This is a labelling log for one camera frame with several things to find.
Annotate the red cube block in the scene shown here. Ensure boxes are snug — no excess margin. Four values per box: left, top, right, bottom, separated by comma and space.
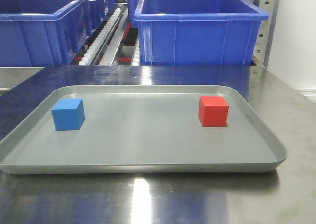
198, 96, 229, 127

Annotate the blue cube block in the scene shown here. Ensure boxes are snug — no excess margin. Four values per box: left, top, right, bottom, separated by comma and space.
51, 98, 85, 131

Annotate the perforated metal shelf upright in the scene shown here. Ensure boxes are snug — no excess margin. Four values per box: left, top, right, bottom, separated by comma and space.
254, 0, 280, 68

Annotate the grey metal tray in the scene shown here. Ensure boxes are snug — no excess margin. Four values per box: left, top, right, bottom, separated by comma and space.
0, 85, 287, 174

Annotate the blue plastic bin right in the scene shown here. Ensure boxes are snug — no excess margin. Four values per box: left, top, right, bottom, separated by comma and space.
134, 0, 269, 66

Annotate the blue plastic bin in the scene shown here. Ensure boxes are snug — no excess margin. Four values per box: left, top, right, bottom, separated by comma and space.
134, 0, 269, 66
0, 0, 108, 67

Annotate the blue plastic bin left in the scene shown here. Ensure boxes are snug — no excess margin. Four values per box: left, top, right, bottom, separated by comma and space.
0, 0, 108, 67

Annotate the white roller conveyor rail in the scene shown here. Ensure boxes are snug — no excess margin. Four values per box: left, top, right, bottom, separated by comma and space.
78, 8, 122, 66

